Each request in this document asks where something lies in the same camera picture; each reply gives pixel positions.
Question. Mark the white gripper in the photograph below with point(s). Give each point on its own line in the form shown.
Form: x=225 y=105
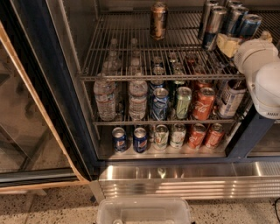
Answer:
x=253 y=56

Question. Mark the redbull can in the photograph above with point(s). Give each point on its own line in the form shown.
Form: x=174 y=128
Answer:
x=208 y=4
x=249 y=25
x=233 y=8
x=213 y=27
x=233 y=23

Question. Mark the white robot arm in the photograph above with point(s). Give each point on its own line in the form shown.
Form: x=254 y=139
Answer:
x=264 y=88

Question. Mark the white blue can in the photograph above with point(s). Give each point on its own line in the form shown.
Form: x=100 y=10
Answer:
x=231 y=98

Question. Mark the red coca cola can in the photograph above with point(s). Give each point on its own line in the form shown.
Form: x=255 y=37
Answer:
x=203 y=104

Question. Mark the green soda can middle shelf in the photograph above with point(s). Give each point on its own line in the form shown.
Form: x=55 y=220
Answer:
x=183 y=100

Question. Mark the gold brown can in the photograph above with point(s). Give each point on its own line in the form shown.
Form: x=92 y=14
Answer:
x=158 y=20

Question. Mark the right red can bottom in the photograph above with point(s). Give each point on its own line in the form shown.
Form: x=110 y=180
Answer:
x=214 y=136

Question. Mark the left red can bottom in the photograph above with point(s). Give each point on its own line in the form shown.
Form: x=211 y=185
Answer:
x=198 y=132

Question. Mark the blue pepsi can middle shelf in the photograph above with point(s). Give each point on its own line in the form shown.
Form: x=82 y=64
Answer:
x=160 y=100

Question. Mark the right pepsi can bottom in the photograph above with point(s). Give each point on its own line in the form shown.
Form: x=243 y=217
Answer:
x=140 y=140

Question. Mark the pepsi can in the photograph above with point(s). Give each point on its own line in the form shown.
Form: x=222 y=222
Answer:
x=119 y=139
x=140 y=140

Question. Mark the left pepsi can bottom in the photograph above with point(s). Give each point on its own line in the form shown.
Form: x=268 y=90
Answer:
x=119 y=139

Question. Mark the open glass fridge door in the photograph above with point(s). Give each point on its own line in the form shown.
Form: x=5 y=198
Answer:
x=44 y=137

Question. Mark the right front water bottle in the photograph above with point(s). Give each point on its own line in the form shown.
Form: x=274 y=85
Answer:
x=137 y=91

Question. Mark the water bottle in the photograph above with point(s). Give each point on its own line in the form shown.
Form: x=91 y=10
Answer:
x=104 y=93
x=137 y=91

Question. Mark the left front water bottle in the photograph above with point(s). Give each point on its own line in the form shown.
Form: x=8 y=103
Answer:
x=104 y=93

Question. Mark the clear plastic bin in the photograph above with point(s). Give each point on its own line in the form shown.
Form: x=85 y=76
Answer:
x=143 y=211

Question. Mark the middle wire shelf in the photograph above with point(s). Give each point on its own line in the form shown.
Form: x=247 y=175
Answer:
x=127 y=120

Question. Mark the wire shelf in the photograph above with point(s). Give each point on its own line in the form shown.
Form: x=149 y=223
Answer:
x=127 y=120
x=181 y=38

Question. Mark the top wire shelf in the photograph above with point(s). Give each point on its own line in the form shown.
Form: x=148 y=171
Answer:
x=181 y=38

